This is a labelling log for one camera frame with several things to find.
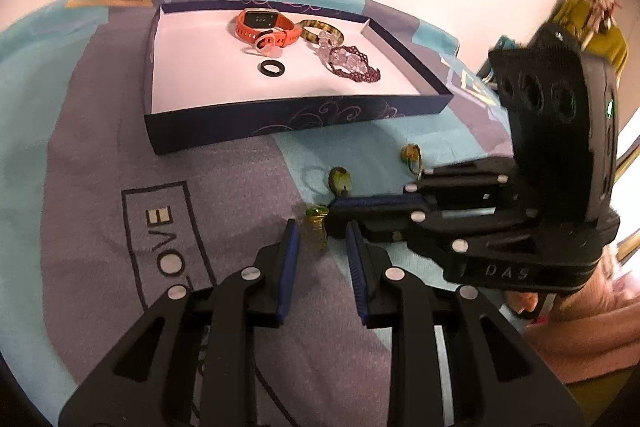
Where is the navy white shallow box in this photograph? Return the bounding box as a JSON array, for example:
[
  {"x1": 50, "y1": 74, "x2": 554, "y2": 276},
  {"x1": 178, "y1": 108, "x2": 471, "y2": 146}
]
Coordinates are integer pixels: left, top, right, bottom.
[{"x1": 143, "y1": 1, "x2": 452, "y2": 155}]

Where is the teal grey bedsheet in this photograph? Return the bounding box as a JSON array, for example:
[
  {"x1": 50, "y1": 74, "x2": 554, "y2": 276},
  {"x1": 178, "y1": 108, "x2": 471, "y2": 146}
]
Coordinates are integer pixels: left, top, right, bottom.
[{"x1": 1, "y1": 0, "x2": 511, "y2": 423}]

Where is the black ring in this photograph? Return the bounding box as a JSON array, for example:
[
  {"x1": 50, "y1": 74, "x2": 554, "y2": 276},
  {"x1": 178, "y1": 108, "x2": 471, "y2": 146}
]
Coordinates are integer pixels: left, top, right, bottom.
[{"x1": 257, "y1": 58, "x2": 288, "y2": 78}]

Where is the black right camera box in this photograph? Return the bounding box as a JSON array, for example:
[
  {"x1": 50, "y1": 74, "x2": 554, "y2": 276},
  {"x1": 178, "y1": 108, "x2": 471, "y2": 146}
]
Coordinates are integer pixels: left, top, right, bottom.
[{"x1": 488, "y1": 23, "x2": 618, "y2": 223}]

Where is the pink sweater right forearm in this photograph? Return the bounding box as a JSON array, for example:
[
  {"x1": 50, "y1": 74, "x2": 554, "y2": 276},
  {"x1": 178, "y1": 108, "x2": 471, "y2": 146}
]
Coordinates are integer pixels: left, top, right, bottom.
[{"x1": 523, "y1": 246, "x2": 639, "y2": 384}]

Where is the tortoiseshell bangle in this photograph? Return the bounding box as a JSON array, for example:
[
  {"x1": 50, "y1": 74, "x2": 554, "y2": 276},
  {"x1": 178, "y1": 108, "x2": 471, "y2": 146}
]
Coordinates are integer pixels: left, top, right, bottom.
[{"x1": 296, "y1": 20, "x2": 344, "y2": 46}]

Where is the amber stone ring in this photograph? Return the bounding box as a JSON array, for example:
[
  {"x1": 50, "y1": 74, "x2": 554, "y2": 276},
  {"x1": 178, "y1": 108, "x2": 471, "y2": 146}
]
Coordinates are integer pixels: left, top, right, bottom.
[{"x1": 399, "y1": 143, "x2": 426, "y2": 178}]

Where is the dark red beaded bracelet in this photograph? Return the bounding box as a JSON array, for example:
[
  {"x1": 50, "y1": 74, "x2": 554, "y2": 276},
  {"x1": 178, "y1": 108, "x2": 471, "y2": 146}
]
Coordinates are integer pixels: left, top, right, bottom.
[{"x1": 326, "y1": 44, "x2": 382, "y2": 84}]

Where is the right hand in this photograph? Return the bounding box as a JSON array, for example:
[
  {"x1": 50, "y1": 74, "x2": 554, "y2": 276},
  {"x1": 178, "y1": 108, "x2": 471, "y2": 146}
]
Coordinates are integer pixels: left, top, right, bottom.
[{"x1": 504, "y1": 291, "x2": 556, "y2": 321}]

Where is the orange smart watch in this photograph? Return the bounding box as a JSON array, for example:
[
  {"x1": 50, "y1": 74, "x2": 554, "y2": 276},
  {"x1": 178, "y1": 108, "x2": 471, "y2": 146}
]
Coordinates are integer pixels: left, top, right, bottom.
[{"x1": 235, "y1": 9, "x2": 300, "y2": 50}]

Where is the yellow hanging garment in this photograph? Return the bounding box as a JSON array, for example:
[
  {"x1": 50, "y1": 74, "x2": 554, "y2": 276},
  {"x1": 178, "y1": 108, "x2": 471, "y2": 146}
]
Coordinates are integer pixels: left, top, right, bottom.
[{"x1": 551, "y1": 0, "x2": 629, "y2": 80}]

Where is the pink ring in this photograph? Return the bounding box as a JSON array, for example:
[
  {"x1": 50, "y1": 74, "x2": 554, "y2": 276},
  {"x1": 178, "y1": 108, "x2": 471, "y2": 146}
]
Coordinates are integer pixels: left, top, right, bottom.
[{"x1": 244, "y1": 33, "x2": 288, "y2": 59}]

